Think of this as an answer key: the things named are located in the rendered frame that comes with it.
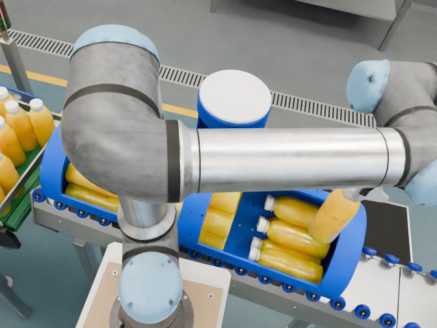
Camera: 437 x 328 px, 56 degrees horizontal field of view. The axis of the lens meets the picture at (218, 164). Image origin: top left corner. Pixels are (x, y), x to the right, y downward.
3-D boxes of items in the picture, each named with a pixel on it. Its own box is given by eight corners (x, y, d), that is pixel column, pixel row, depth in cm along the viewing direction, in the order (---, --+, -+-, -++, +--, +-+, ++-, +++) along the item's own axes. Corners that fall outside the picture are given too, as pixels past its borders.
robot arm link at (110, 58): (125, 278, 88) (45, 94, 44) (127, 217, 97) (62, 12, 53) (181, 273, 89) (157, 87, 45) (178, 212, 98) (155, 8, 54)
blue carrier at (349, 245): (321, 309, 122) (357, 287, 97) (54, 212, 129) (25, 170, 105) (338, 224, 136) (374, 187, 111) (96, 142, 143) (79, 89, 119)
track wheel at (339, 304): (348, 301, 119) (347, 297, 121) (333, 295, 119) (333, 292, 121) (343, 314, 120) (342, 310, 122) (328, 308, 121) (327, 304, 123)
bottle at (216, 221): (235, 213, 119) (173, 191, 120) (235, 215, 112) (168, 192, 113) (227, 236, 119) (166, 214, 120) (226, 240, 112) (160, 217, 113)
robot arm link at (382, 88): (385, 103, 51) (463, 105, 53) (358, 46, 58) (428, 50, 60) (359, 143, 57) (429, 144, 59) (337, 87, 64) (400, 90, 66)
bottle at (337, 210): (313, 213, 105) (343, 171, 89) (339, 228, 103) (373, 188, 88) (302, 234, 101) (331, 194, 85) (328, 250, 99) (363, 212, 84)
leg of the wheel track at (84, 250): (102, 299, 207) (84, 248, 156) (91, 294, 207) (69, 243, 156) (107, 287, 210) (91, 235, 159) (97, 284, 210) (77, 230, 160)
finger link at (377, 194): (376, 219, 83) (399, 190, 76) (348, 209, 83) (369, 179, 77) (376, 208, 85) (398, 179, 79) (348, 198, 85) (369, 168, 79)
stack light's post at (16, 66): (64, 199, 236) (8, 45, 147) (58, 196, 236) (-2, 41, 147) (68, 193, 238) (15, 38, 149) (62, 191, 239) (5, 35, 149)
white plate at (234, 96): (228, 59, 166) (227, 61, 167) (184, 94, 152) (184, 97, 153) (285, 94, 159) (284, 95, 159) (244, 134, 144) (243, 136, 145)
